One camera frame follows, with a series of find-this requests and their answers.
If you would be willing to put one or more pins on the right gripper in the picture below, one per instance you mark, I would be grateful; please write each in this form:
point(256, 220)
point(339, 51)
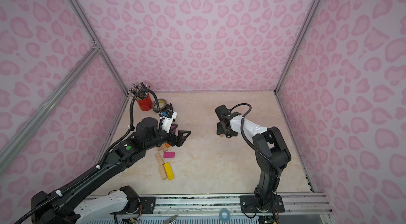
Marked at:
point(222, 126)

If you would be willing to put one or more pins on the black tape roll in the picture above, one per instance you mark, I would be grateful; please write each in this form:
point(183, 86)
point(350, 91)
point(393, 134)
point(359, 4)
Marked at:
point(159, 105)

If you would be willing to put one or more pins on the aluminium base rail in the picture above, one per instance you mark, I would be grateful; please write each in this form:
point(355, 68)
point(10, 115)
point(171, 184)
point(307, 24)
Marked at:
point(237, 208)

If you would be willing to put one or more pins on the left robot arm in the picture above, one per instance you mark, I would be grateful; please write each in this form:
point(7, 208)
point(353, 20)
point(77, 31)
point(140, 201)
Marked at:
point(69, 204)

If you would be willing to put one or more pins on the magenta block lower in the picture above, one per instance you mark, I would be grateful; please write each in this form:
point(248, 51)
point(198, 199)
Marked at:
point(169, 154)

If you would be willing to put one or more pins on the wooden block beside yellow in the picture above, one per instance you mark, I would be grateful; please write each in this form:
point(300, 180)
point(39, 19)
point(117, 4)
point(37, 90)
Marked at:
point(162, 172)

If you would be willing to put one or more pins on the bundle of coloured pencils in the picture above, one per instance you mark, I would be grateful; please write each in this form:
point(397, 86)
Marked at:
point(138, 90)

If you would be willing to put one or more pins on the red pencil cup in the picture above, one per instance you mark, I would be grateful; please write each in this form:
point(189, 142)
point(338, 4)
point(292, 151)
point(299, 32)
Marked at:
point(144, 103)

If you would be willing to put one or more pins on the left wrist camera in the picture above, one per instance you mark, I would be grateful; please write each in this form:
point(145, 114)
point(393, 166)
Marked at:
point(168, 116)

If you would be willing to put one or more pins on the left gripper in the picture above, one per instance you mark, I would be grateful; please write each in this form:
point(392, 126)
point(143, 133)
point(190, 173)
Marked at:
point(175, 136)

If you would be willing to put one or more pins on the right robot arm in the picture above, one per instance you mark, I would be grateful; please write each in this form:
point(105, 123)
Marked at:
point(271, 151)

